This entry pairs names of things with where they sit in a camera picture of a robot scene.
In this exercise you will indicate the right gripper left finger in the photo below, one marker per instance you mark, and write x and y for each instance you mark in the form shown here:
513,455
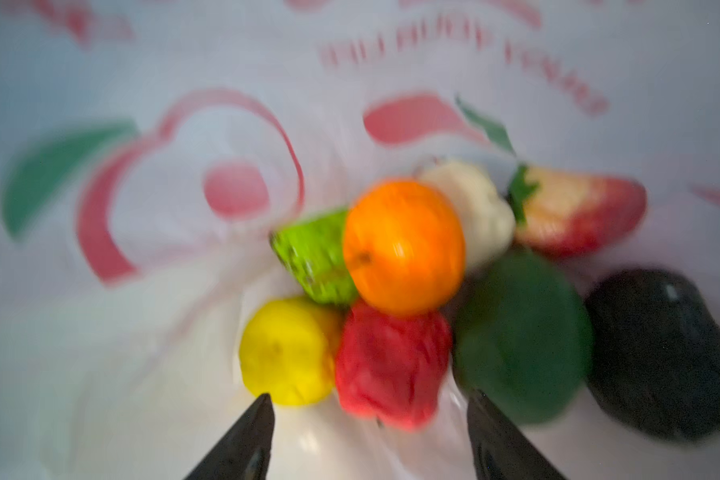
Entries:
244,451

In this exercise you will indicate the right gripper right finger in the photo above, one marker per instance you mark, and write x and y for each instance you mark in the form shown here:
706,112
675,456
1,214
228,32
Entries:
500,450

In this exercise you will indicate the pink plastic bag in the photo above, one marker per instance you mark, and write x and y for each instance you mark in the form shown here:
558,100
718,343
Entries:
147,148

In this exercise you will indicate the yellow lemon in bag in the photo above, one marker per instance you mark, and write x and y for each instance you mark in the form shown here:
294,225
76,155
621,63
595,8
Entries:
288,349

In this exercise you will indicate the dark green fruit in bag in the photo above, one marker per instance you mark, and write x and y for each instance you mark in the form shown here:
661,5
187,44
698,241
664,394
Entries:
523,338

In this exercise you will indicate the red fruit in bag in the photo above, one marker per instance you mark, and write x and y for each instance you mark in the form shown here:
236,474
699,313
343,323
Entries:
391,368

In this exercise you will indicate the dark avocado in bag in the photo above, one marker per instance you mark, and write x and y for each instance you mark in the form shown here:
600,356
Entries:
656,355

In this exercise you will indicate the light green fruit in bag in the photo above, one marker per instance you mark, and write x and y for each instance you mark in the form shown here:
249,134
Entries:
312,252

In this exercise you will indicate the orange fruit in bag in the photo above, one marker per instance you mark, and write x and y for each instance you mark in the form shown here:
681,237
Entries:
404,248

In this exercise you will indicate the white garlic in bag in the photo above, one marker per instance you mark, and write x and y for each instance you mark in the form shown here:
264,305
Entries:
487,220

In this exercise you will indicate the red white peach in bag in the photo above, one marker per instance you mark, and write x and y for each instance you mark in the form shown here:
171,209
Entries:
563,214

